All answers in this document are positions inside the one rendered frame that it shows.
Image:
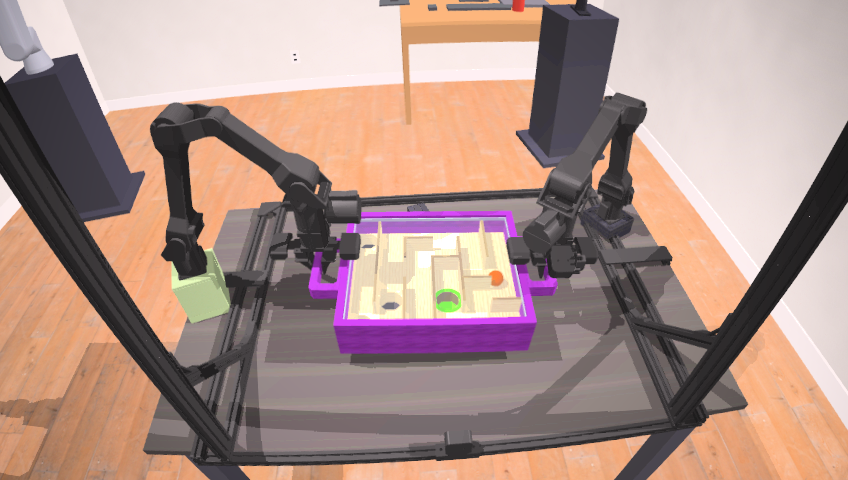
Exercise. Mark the purple maze board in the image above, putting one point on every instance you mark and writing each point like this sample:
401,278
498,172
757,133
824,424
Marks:
432,282

